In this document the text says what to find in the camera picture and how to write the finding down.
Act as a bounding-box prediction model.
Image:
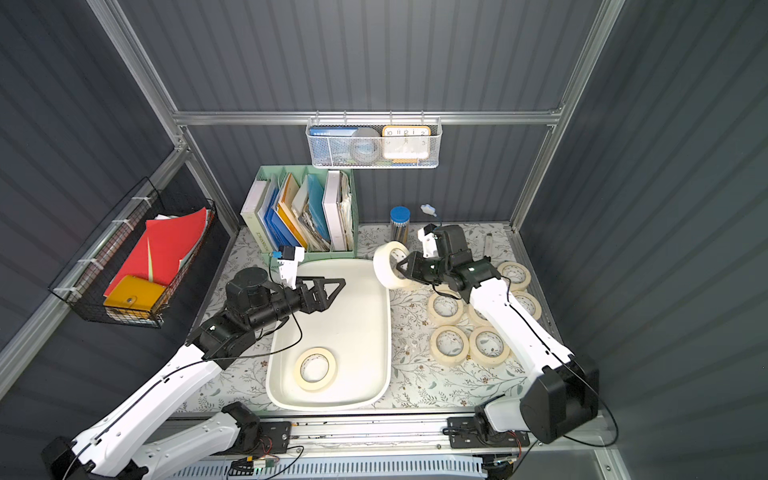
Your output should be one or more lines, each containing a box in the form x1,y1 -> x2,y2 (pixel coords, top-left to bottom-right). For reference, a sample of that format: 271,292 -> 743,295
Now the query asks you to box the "white binder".
322,170 -> 348,251

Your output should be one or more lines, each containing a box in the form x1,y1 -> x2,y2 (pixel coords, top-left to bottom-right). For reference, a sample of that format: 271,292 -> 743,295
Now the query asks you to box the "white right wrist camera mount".
417,223 -> 439,259

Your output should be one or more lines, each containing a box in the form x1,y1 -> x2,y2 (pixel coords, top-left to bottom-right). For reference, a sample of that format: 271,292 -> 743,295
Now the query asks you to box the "yellow wallet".
104,275 -> 166,312

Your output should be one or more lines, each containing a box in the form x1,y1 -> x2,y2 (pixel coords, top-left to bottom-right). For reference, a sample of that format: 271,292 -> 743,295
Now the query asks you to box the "black wire wall basket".
49,178 -> 217,328

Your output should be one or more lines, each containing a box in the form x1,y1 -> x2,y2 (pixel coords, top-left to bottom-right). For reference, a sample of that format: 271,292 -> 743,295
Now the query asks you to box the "teal folder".
305,174 -> 330,243

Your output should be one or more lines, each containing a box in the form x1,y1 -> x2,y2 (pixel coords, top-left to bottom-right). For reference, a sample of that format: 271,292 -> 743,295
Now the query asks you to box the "green file organizer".
253,165 -> 359,267

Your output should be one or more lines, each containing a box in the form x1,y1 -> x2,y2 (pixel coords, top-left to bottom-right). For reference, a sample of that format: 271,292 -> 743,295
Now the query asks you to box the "cream masking tape roll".
467,305 -> 490,327
294,347 -> 338,392
513,291 -> 542,320
430,325 -> 469,367
373,241 -> 414,290
400,279 -> 424,292
497,261 -> 532,292
427,292 -> 465,327
469,326 -> 510,368

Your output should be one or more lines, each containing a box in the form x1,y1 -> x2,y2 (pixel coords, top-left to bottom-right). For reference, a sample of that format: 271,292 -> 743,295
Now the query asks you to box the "blue lid pencil jar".
390,206 -> 411,245

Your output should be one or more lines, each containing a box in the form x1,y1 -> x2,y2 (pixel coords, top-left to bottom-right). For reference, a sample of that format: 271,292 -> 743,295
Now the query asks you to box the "white plastic storage box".
266,259 -> 392,412

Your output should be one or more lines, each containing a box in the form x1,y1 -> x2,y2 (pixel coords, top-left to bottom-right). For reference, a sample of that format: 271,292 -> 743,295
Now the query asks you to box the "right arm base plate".
442,416 -> 530,449

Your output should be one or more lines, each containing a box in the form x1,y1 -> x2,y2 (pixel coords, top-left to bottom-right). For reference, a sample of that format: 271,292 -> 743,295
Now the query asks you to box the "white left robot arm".
41,267 -> 346,479

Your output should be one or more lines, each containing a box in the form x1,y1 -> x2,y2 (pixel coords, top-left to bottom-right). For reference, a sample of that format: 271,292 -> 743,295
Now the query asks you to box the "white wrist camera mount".
417,223 -> 439,259
271,245 -> 305,289

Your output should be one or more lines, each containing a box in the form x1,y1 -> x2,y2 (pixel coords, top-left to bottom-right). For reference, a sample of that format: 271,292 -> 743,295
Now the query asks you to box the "floral table mat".
180,224 -> 526,414

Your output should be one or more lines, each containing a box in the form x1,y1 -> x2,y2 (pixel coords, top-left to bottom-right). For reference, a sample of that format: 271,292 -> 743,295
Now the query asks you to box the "blue box in basket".
306,126 -> 358,168

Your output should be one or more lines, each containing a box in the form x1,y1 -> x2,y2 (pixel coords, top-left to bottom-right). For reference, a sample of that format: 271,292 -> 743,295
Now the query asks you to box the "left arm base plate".
214,421 -> 292,457

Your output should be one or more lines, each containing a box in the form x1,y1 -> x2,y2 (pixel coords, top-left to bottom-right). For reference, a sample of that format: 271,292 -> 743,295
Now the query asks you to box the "white book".
240,179 -> 272,254

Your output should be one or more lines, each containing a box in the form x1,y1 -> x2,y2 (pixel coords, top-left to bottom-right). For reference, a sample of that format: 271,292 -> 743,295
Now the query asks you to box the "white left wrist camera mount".
271,245 -> 305,289

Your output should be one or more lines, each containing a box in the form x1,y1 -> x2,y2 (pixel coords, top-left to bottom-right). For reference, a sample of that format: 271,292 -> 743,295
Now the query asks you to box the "orange white clock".
381,125 -> 432,162

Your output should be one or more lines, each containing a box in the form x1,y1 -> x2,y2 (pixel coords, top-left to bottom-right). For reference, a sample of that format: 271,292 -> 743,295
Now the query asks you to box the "blue folder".
265,182 -> 301,250

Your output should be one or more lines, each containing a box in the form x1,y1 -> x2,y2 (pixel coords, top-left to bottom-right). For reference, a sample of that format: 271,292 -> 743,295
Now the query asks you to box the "orange folder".
277,173 -> 309,249

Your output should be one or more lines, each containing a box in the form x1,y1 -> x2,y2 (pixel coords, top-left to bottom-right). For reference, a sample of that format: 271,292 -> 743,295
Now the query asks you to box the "clear tape roll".
349,127 -> 381,165

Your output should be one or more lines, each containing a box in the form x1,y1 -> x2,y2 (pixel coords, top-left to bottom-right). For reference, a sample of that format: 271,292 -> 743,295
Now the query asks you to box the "white wire hanging basket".
305,116 -> 444,170

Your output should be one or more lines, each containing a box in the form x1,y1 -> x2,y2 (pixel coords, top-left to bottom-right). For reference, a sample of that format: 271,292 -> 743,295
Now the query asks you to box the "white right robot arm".
391,224 -> 599,444

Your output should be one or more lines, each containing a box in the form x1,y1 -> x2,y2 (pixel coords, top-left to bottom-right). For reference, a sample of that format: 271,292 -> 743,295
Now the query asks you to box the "black capped marker pen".
483,233 -> 494,257

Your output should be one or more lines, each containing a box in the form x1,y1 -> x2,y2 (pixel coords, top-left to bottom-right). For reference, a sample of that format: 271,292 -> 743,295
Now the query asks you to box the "red folder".
104,208 -> 212,298

